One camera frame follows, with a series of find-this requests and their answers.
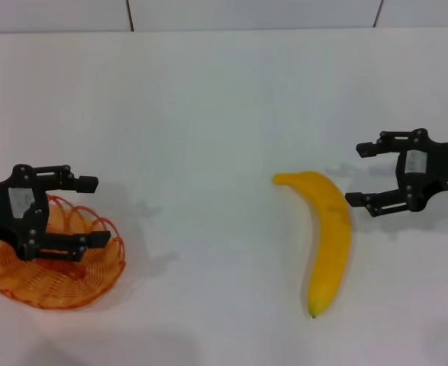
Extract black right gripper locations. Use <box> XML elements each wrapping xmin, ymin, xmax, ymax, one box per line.
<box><xmin>344</xmin><ymin>128</ymin><xmax>448</xmax><ymax>219</ymax></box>

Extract orange wire basket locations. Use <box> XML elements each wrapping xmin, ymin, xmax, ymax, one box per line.
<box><xmin>0</xmin><ymin>194</ymin><xmax>127</xmax><ymax>311</ymax></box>

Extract yellow banana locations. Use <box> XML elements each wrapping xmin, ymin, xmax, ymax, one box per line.
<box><xmin>272</xmin><ymin>170</ymin><xmax>353</xmax><ymax>319</ymax></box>

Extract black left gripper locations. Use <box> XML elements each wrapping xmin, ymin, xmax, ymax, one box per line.
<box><xmin>0</xmin><ymin>164</ymin><xmax>112</xmax><ymax>264</ymax></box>

